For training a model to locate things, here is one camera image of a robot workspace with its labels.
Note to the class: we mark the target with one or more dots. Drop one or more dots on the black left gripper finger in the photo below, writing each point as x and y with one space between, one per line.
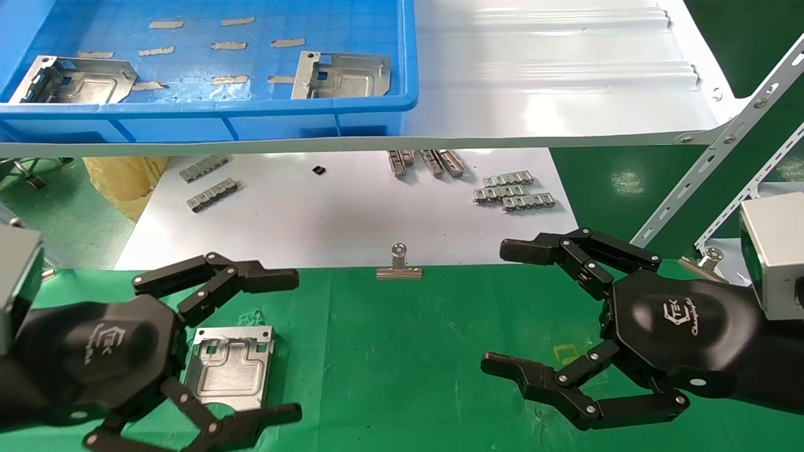
257 279
251 424

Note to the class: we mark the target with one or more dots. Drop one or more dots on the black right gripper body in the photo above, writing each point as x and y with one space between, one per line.
684 326

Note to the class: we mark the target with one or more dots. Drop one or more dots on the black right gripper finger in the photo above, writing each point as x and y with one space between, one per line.
534 250
565 395

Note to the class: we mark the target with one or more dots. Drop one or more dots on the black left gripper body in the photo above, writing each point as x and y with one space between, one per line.
100 358

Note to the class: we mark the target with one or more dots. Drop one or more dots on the stamped sheet metal part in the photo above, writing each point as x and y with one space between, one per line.
352 75
226 370
81 85

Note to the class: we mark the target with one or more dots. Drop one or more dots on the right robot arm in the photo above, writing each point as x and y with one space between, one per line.
782 364

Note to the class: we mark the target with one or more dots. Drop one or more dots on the grey metal link strip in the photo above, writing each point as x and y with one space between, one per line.
499 193
529 202
509 179
213 196
204 168

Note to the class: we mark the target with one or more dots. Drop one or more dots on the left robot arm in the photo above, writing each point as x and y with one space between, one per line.
7 389

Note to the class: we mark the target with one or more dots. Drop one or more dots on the blue plastic bin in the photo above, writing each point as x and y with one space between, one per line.
251 122

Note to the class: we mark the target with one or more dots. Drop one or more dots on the green table cloth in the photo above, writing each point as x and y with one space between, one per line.
408 351

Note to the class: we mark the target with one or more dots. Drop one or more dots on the yellow plastic bag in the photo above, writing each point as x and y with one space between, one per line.
122 185

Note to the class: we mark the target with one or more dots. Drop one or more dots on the white metal shelf rack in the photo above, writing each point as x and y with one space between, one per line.
534 75

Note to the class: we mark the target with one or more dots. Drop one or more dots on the beige tape strip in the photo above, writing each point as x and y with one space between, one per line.
237 21
95 54
287 43
151 86
228 45
281 80
166 24
156 51
230 80

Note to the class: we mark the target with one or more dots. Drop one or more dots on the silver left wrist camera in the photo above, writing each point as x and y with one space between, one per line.
16 276

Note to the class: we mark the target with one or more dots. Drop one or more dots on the grey metal rail piece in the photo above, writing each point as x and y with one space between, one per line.
397 164
432 163
452 163
409 157

